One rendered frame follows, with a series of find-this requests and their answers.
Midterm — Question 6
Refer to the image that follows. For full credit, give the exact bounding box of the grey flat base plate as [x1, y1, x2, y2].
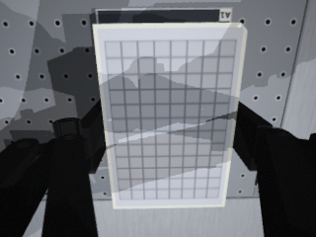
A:
[0, 0, 311, 199]

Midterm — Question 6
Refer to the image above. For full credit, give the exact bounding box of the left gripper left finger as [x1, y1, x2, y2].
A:
[0, 100, 107, 237]

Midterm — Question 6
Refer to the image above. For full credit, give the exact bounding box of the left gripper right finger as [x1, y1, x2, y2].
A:
[233, 102, 316, 237]

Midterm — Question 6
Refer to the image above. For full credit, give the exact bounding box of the white deep-well plate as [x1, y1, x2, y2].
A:
[93, 23, 248, 209]

